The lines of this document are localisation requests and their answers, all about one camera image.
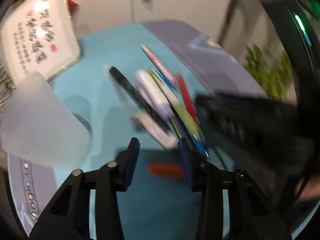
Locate translucent plastic cup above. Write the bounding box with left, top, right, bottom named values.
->
left=1, top=72, right=89, bottom=169

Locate green floral pen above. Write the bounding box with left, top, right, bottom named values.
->
left=147, top=68, right=209, bottom=158

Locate red pen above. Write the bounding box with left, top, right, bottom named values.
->
left=176, top=73, right=199, bottom=123

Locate pink white eraser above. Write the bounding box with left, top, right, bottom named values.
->
left=133, top=112, right=178, bottom=151

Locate pink patterned pen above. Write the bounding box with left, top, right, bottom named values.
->
left=140, top=44, right=179, bottom=89

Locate white purple correction tape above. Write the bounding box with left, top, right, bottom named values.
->
left=136, top=69, right=174, bottom=120

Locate black marker pen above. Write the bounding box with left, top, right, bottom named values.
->
left=108, top=66, right=171, bottom=132

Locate green potted plant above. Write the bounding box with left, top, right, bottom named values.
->
left=244, top=44, right=293, bottom=101

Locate blue grey desk mat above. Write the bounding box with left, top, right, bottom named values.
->
left=6, top=19, right=320, bottom=240

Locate framed calligraphy sign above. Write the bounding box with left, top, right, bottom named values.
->
left=1, top=0, right=81, bottom=85

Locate red hanging ornament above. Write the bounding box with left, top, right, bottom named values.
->
left=67, top=0, right=78, bottom=11

